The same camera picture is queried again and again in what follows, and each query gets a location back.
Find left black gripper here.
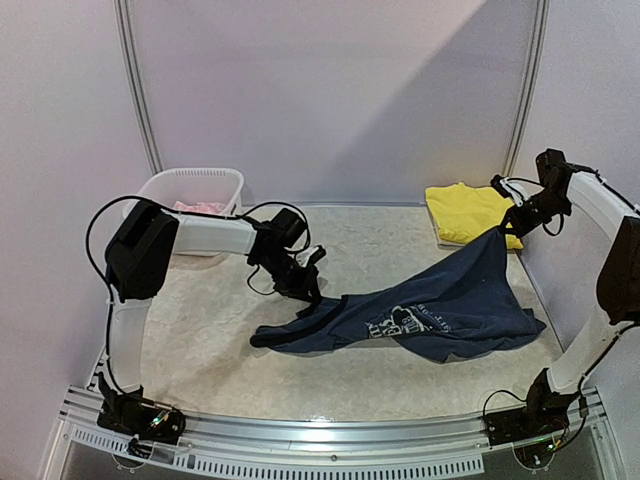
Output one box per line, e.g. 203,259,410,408
257,250,323,304

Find navy blue tank top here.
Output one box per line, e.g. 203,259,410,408
250,227,546,363

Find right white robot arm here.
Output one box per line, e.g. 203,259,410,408
490,149,639,436

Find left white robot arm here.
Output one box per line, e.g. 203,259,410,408
95,195,326,434

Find white plastic laundry basket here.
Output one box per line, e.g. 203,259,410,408
137,168,256,256

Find folded yellow shirt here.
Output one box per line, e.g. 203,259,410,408
425,182,514,246

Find pink crumpled garment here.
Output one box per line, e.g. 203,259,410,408
173,201,226,215

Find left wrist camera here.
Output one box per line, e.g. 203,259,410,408
295,245,326,267

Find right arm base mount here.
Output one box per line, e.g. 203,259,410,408
481,389,589,451

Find aluminium front rail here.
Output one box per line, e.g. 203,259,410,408
44,387,624,479

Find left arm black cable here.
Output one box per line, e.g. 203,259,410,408
85,194,311,391

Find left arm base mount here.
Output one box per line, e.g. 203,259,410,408
97,394,186,445

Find right aluminium frame post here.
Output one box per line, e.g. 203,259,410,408
501,0,550,176

